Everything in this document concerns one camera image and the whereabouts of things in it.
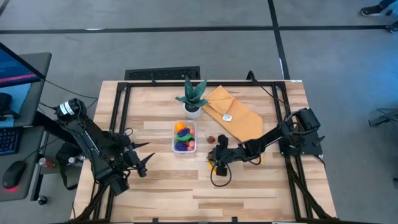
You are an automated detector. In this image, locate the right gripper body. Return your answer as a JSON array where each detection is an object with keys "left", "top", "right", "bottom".
[{"left": 216, "top": 134, "right": 241, "bottom": 177}]

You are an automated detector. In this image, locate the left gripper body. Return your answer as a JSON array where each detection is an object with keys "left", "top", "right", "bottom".
[{"left": 116, "top": 135, "right": 147, "bottom": 178}]

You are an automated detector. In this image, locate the orange cloth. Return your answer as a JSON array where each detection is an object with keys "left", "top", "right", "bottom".
[{"left": 202, "top": 85, "right": 264, "bottom": 143}]

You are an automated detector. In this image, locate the clear plastic tupperware container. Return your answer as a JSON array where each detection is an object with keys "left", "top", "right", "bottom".
[{"left": 172, "top": 119, "right": 198, "bottom": 154}]

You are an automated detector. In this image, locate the white plant pot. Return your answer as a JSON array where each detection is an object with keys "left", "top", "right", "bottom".
[{"left": 183, "top": 102, "right": 202, "bottom": 120}]

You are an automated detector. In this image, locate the small capped bottle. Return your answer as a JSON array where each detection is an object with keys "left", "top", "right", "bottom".
[{"left": 67, "top": 155, "right": 87, "bottom": 166}]

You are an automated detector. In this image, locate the green snake plant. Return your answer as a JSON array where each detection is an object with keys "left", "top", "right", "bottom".
[{"left": 175, "top": 76, "right": 210, "bottom": 110}]

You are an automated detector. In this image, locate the red soda can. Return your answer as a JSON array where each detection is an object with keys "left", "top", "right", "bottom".
[{"left": 37, "top": 157, "right": 58, "bottom": 170}]

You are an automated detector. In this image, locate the grey desk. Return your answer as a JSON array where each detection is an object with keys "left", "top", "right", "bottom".
[{"left": 0, "top": 52, "right": 53, "bottom": 203}]

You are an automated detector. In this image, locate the black computer mouse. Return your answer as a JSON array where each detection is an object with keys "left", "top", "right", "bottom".
[{"left": 1, "top": 160, "right": 27, "bottom": 190}]

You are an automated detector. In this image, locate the black keyboard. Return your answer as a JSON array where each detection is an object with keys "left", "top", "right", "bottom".
[{"left": 0, "top": 127, "right": 22, "bottom": 156}]

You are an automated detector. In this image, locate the computer monitor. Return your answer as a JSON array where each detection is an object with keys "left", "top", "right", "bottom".
[{"left": 0, "top": 42, "right": 47, "bottom": 90}]

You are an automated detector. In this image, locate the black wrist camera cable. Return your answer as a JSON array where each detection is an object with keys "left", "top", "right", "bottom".
[{"left": 210, "top": 163, "right": 233, "bottom": 188}]

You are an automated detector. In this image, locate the black aluminium table frame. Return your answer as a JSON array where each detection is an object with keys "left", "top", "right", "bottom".
[{"left": 70, "top": 79, "right": 338, "bottom": 224}]

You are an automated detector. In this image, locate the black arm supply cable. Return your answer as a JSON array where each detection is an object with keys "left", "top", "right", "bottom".
[{"left": 246, "top": 70, "right": 292, "bottom": 114}]

